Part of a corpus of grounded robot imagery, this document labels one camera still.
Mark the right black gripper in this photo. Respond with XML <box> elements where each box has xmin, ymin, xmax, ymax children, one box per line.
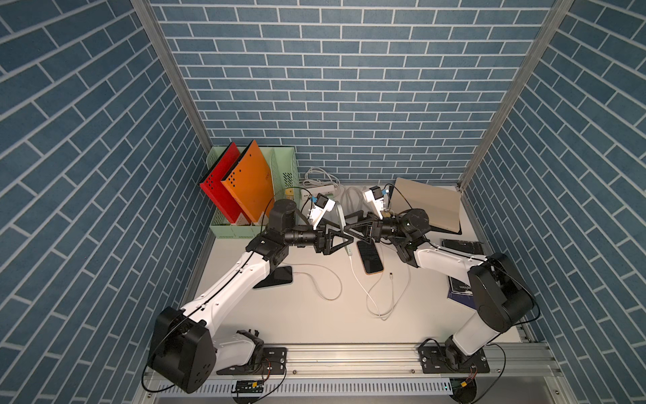
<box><xmin>342</xmin><ymin>214</ymin><xmax>409</xmax><ymax>248</ymax></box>

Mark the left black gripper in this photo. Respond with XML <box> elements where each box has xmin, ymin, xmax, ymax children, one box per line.
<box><xmin>280</xmin><ymin>218</ymin><xmax>350</xmax><ymax>257</ymax></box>

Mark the white cable of green phone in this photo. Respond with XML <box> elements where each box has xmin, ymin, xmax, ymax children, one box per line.
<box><xmin>347</xmin><ymin>254</ymin><xmax>385</xmax><ymax>316</ymax></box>

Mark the phone with pink case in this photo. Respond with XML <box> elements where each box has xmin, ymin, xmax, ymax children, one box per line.
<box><xmin>357</xmin><ymin>241</ymin><xmax>384</xmax><ymax>275</ymax></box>

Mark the white cable of pink phone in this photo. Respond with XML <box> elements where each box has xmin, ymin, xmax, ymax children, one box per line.
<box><xmin>364</xmin><ymin>246</ymin><xmax>412</xmax><ymax>322</ymax></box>

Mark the phone with green case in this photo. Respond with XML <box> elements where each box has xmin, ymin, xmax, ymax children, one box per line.
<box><xmin>336</xmin><ymin>203</ymin><xmax>353</xmax><ymax>257</ymax></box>

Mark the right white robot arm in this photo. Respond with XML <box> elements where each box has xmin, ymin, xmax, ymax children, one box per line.
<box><xmin>344</xmin><ymin>209</ymin><xmax>538</xmax><ymax>366</ymax></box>

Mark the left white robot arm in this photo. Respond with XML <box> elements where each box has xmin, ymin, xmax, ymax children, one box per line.
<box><xmin>146</xmin><ymin>195</ymin><xmax>353</xmax><ymax>393</ymax></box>

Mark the phone lying left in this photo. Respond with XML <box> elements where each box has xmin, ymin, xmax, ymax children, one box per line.
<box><xmin>253</xmin><ymin>266</ymin><xmax>294</xmax><ymax>290</ymax></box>

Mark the white power strip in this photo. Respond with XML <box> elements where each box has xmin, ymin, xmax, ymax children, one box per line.
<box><xmin>301</xmin><ymin>184</ymin><xmax>337</xmax><ymax>198</ymax></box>

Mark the beige notebook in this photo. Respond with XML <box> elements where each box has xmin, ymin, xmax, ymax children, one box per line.
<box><xmin>390</xmin><ymin>178</ymin><xmax>462</xmax><ymax>234</ymax></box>

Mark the orange folder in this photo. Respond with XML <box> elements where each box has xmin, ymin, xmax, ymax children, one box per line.
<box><xmin>220</xmin><ymin>141</ymin><xmax>274</xmax><ymax>224</ymax></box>

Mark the red folder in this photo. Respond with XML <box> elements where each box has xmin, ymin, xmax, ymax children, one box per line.
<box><xmin>200</xmin><ymin>142</ymin><xmax>249</xmax><ymax>225</ymax></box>

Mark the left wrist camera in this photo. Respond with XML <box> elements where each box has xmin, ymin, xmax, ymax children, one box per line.
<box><xmin>308</xmin><ymin>194</ymin><xmax>336</xmax><ymax>230</ymax></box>

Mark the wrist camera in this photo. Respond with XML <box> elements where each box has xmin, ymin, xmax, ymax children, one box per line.
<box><xmin>363</xmin><ymin>185</ymin><xmax>390</xmax><ymax>215</ymax></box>
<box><xmin>308</xmin><ymin>194</ymin><xmax>336</xmax><ymax>230</ymax></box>

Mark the coiled grey cable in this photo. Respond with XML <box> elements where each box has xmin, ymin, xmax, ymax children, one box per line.
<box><xmin>336</xmin><ymin>184</ymin><xmax>369</xmax><ymax>213</ymax></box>

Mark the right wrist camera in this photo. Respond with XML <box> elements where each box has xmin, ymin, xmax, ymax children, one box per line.
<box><xmin>363</xmin><ymin>185</ymin><xmax>390</xmax><ymax>215</ymax></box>

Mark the white cable of left phone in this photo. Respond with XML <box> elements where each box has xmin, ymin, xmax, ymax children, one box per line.
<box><xmin>291</xmin><ymin>262</ymin><xmax>343</xmax><ymax>302</ymax></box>

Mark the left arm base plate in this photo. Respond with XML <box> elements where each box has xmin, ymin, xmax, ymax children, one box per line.
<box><xmin>216</xmin><ymin>347</ymin><xmax>288</xmax><ymax>375</ymax></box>

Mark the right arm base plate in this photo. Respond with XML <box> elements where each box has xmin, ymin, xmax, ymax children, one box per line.
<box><xmin>418</xmin><ymin>345</ymin><xmax>491</xmax><ymax>375</ymax></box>

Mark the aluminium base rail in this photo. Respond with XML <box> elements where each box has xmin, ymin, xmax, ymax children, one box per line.
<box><xmin>143</xmin><ymin>342</ymin><xmax>561</xmax><ymax>380</ymax></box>

